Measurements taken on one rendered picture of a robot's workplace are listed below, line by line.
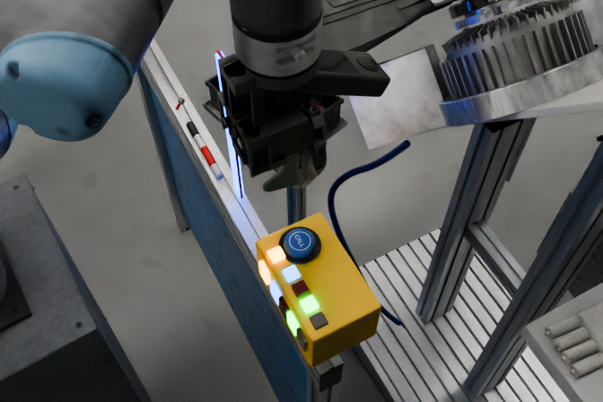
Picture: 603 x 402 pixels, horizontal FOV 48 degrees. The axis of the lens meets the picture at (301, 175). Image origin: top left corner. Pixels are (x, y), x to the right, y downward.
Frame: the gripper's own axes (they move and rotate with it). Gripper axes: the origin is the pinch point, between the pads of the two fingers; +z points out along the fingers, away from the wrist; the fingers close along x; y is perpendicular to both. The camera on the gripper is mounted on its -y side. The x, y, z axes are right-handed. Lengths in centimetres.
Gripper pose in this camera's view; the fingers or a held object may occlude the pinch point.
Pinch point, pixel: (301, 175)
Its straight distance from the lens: 76.0
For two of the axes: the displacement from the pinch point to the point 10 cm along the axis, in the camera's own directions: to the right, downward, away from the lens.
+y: -8.9, 3.8, -2.7
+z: 0.1, 5.8, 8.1
